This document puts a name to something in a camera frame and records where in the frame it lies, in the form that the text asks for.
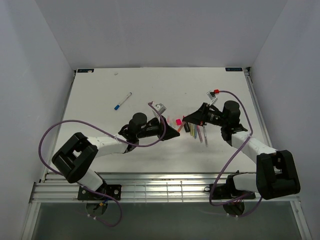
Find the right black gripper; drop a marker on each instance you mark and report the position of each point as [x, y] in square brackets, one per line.
[200, 117]

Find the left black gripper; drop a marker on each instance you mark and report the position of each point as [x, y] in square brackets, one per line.
[170, 133]

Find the red pen clear cap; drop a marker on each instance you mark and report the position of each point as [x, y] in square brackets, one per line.
[201, 137]

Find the white marker blue cap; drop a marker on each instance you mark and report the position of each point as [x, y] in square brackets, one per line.
[122, 101]

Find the grey black pen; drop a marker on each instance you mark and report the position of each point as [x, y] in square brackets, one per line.
[205, 136]

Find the thin yellow pen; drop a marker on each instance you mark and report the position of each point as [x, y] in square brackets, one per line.
[194, 131]

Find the yellow highlighter pen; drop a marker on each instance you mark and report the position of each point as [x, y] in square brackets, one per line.
[191, 129]

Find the pink highlighter cap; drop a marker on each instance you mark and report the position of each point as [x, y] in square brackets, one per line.
[178, 122]

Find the black pink highlighter body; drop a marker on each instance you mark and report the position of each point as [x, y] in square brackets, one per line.
[186, 126]

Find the blue pen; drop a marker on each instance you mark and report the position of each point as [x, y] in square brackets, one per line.
[198, 132]

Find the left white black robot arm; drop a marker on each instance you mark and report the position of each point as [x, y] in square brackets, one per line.
[74, 158]

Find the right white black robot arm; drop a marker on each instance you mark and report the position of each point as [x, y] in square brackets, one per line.
[275, 175]

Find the right blue corner label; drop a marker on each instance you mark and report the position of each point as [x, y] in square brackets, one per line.
[233, 69]

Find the blue corner label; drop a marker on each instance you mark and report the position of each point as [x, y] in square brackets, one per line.
[85, 70]
[233, 69]

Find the left blue corner label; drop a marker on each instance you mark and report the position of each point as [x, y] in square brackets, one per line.
[85, 70]

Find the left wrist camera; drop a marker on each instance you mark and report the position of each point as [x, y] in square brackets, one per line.
[158, 110]

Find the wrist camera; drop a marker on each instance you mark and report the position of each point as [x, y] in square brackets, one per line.
[213, 96]
[158, 110]

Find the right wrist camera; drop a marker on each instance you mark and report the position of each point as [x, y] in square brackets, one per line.
[213, 96]

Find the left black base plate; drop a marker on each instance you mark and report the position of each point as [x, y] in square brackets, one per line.
[112, 190]

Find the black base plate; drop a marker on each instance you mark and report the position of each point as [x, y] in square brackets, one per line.
[222, 192]
[112, 190]

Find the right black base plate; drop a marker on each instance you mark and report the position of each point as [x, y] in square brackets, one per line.
[222, 192]

